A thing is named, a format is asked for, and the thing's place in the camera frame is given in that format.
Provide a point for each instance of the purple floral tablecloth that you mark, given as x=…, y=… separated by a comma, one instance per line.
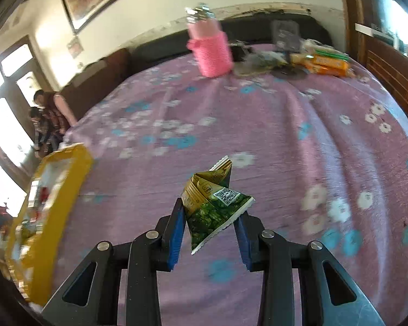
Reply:
x=324, y=158

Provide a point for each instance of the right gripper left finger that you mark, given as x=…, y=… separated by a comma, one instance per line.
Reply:
x=90, y=294

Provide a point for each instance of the pink-sleeved water bottle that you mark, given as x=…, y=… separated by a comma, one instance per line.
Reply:
x=207, y=41

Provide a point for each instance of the orange snack packet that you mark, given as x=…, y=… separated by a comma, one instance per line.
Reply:
x=323, y=65

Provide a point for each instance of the person in dark red jacket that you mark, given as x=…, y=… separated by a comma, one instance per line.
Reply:
x=45, y=100

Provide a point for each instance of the person in patterned jacket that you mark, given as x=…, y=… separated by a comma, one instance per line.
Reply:
x=48, y=133

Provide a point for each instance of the maroon armchair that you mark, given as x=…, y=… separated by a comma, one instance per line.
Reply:
x=92, y=85

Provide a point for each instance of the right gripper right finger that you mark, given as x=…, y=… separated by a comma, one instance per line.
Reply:
x=329, y=296

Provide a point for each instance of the yellow-rimmed white tray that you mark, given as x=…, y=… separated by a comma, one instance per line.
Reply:
x=33, y=242

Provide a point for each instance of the green yellow snack packet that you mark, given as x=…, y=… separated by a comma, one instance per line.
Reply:
x=210, y=204

